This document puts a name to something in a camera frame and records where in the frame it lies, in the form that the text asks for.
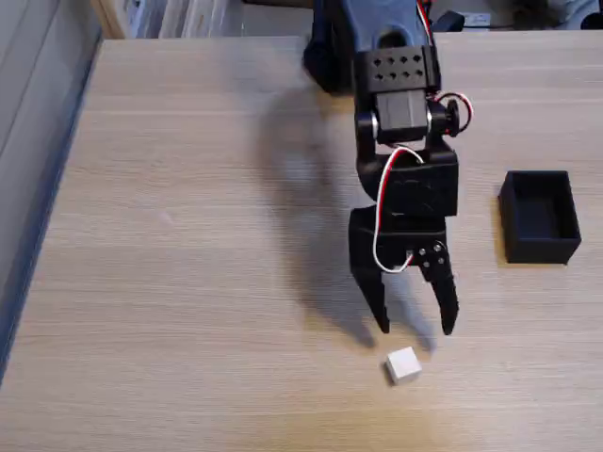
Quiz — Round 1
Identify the white block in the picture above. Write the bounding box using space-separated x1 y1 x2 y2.
384 346 423 387

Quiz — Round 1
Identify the black box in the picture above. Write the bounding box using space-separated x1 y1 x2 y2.
497 169 583 266

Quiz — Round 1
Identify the dark blue object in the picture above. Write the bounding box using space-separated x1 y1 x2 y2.
433 10 466 33

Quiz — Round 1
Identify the stack of pale boards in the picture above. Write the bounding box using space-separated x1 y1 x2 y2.
131 0 239 40

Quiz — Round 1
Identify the white and red gripper cable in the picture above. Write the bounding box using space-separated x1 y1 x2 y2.
372 146 426 275

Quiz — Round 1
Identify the white and red arm cable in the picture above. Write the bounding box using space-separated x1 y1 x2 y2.
416 0 475 138

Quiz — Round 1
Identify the light wooden frame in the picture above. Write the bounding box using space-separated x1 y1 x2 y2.
90 0 129 40

